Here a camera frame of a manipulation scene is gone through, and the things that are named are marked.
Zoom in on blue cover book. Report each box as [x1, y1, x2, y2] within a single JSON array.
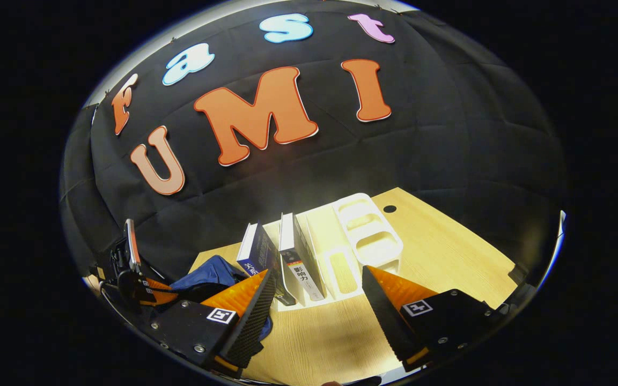
[[237, 222, 296, 306]]

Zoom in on blue schoolbag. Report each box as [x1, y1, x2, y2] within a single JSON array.
[[170, 255, 275, 341]]

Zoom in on dark cover book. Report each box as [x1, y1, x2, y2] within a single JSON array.
[[278, 213, 327, 303]]

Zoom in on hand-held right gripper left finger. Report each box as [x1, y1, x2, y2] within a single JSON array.
[[145, 268, 278, 378]]

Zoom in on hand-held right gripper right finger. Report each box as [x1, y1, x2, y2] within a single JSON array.
[[361, 265, 503, 373]]

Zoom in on white bookshelf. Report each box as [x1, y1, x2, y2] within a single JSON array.
[[258, 193, 403, 311]]

